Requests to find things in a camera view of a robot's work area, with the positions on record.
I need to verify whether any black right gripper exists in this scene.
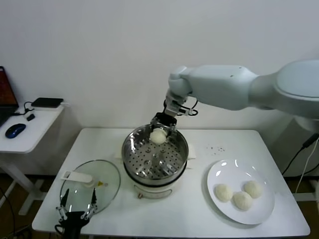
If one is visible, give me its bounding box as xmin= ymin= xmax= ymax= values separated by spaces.
xmin=150 ymin=112 xmax=178 ymax=140

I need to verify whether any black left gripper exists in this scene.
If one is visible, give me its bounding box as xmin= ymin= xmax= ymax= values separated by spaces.
xmin=55 ymin=187 xmax=98 ymax=239

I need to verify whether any white steamed baozi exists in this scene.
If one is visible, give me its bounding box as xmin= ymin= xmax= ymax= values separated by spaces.
xmin=243 ymin=180 xmax=264 ymax=199
xmin=150 ymin=128 xmax=167 ymax=146
xmin=232 ymin=191 xmax=253 ymax=211
xmin=214 ymin=183 xmax=234 ymax=203

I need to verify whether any stainless steel steamer basket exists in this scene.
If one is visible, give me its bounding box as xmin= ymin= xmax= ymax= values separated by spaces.
xmin=114 ymin=123 xmax=197 ymax=185

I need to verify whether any white electric cooker base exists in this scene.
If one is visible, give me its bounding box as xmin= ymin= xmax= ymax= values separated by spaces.
xmin=124 ymin=159 xmax=194 ymax=200

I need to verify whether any white round plate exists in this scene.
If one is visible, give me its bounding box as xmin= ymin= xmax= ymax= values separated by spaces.
xmin=207 ymin=159 xmax=276 ymax=226

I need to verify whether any white side table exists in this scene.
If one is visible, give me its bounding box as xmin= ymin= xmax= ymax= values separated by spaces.
xmin=0 ymin=104 xmax=66 ymax=216

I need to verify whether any blue computer mouse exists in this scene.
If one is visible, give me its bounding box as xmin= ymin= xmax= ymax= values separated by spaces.
xmin=5 ymin=123 xmax=27 ymax=139

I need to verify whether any black-topped white box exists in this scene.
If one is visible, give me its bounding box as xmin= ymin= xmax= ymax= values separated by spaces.
xmin=31 ymin=97 xmax=64 ymax=112

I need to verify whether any black laptop with red screen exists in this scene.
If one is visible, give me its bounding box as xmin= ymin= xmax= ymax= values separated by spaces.
xmin=0 ymin=66 xmax=20 ymax=127

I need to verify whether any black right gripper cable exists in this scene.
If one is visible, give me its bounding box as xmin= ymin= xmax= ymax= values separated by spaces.
xmin=178 ymin=98 xmax=199 ymax=117

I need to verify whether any glass lid with white handle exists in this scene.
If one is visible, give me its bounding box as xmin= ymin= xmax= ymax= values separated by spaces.
xmin=59 ymin=159 xmax=122 ymax=215

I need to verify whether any black floor cable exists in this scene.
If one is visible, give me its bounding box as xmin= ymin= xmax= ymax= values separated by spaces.
xmin=0 ymin=186 xmax=33 ymax=239

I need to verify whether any black cable with adapter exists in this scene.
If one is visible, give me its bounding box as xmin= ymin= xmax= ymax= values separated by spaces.
xmin=12 ymin=101 xmax=35 ymax=122

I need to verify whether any thin white cable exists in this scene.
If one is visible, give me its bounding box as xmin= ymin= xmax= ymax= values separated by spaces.
xmin=294 ymin=141 xmax=319 ymax=195

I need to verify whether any black power cable with plug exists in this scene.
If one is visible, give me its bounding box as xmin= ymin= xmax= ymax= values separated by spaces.
xmin=281 ymin=133 xmax=319 ymax=176

